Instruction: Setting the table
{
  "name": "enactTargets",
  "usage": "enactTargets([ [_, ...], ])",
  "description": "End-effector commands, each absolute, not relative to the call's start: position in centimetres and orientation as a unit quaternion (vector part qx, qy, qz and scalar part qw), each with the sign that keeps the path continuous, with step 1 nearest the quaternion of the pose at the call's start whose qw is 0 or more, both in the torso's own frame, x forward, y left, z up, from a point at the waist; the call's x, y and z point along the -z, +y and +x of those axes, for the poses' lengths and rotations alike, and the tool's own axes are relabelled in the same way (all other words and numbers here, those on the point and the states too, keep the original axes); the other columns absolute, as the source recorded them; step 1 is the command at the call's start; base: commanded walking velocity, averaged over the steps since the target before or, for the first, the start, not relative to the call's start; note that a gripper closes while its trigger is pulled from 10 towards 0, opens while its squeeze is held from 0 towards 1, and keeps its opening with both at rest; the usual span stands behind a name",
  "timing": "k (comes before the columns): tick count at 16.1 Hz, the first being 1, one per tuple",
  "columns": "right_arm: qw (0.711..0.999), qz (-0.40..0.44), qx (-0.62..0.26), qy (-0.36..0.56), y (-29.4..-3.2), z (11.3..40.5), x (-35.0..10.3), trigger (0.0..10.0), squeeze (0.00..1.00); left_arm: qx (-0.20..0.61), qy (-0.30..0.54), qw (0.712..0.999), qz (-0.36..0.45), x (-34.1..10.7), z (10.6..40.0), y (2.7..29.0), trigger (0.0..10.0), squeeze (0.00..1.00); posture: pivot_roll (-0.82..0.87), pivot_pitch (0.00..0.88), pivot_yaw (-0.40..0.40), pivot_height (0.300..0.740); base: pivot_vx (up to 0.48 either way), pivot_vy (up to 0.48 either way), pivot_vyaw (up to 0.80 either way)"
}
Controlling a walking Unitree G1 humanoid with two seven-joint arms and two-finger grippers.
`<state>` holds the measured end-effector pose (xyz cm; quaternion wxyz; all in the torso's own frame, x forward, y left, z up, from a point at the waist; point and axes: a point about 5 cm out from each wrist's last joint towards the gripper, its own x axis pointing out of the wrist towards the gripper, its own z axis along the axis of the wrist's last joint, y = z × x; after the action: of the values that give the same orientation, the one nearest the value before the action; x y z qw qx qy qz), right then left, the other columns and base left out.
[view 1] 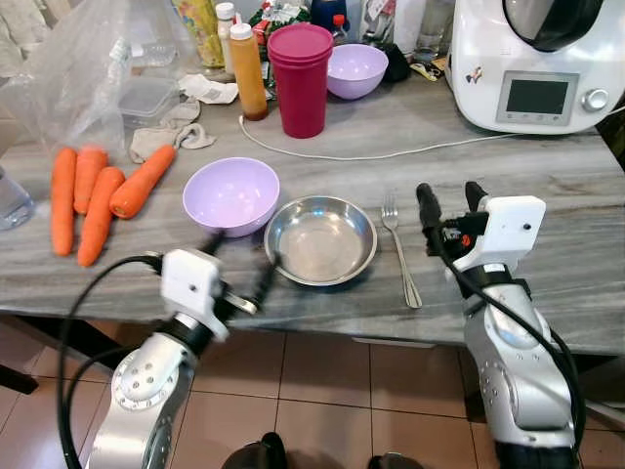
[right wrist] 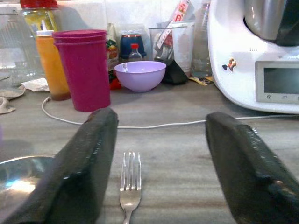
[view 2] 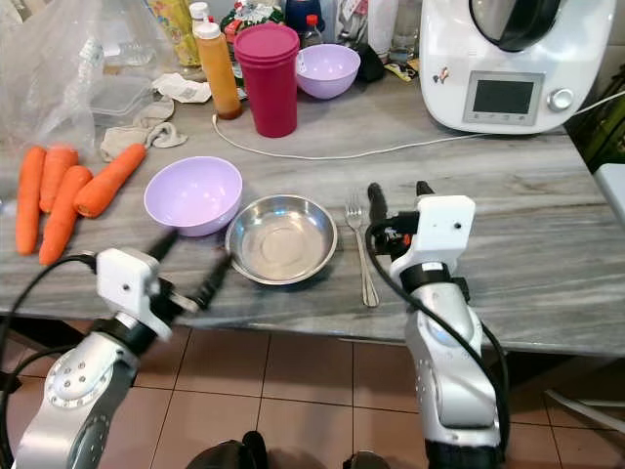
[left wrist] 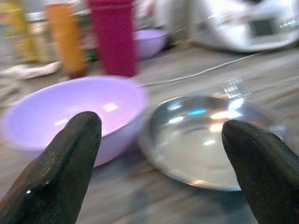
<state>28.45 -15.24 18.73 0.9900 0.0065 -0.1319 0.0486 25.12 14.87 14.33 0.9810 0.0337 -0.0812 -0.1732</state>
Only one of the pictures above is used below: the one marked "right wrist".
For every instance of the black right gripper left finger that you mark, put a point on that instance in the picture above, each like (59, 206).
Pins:
(77, 168)

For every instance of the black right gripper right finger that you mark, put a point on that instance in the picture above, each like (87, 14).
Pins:
(247, 168)

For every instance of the silver metal fork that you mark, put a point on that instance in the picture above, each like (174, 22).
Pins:
(130, 186)

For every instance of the silver metal plate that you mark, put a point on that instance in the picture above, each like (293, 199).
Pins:
(18, 179)

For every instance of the crumpled white paper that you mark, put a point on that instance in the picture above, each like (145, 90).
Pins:
(37, 84)

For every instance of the magenta plastic tumbler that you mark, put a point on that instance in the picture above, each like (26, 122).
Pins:
(85, 70)

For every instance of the yellow snack wrapper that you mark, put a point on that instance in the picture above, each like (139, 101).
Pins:
(202, 80)

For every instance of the beige cloth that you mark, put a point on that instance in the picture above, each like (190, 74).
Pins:
(7, 98)

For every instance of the orange sauce squeeze bottle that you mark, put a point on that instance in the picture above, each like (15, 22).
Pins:
(52, 65)

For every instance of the lilac plastic bowl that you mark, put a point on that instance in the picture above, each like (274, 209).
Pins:
(140, 75)

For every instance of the white kitchen food processor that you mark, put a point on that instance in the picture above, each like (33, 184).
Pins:
(257, 53)

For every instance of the black pouch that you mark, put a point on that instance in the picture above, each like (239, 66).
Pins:
(175, 73)

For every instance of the colourful label bottle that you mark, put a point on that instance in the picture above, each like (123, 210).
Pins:
(112, 53)

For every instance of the small red-capped bottle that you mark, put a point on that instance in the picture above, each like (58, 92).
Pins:
(135, 53)

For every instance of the clear glass bottle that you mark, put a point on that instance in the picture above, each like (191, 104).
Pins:
(202, 44)

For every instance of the dark blue round container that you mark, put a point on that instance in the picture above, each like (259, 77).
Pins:
(132, 44)

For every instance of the clear ribbed glass jar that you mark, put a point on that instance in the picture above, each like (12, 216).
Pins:
(16, 46)

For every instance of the white plastic cup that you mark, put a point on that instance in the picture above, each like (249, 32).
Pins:
(184, 44)

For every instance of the clear plastic measuring jug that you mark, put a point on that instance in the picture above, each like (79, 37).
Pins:
(161, 44)

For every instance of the red-lidded glass jar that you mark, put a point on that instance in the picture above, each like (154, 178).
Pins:
(38, 16)

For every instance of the red white packet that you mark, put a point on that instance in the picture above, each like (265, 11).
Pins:
(177, 16)

